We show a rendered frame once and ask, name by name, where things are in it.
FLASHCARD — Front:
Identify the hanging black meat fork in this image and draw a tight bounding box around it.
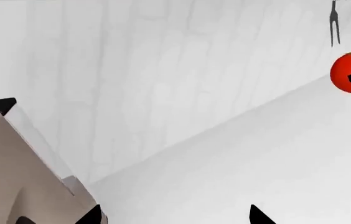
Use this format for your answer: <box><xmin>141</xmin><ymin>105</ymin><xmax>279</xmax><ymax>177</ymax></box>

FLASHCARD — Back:
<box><xmin>328</xmin><ymin>0</ymin><xmax>342</xmax><ymax>49</ymax></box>

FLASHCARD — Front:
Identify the beige box with black top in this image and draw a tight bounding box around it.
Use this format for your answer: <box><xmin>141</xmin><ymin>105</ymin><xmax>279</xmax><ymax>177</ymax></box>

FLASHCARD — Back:
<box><xmin>0</xmin><ymin>97</ymin><xmax>110</xmax><ymax>224</ymax></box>

